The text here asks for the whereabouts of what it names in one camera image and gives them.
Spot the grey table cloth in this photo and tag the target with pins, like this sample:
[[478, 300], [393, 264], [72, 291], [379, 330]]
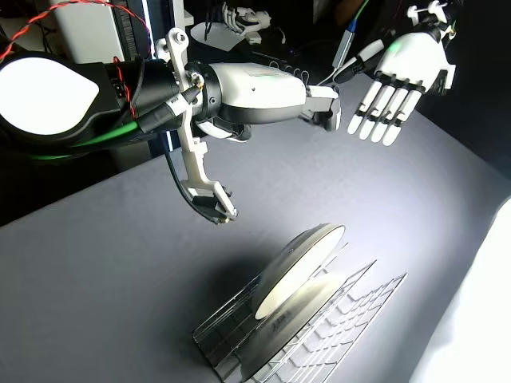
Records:
[[100, 279]]

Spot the spare white robot hand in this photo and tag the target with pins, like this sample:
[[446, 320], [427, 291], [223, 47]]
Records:
[[247, 16]]

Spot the white backdrop cloth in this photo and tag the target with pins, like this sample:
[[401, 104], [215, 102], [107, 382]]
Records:
[[479, 319]]

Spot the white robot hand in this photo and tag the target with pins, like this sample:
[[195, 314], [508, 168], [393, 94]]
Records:
[[259, 91], [415, 60]]

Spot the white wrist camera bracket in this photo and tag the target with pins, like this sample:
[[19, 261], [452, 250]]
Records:
[[191, 159]]

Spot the white oval shell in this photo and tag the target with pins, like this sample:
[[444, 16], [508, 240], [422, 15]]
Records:
[[215, 36]]

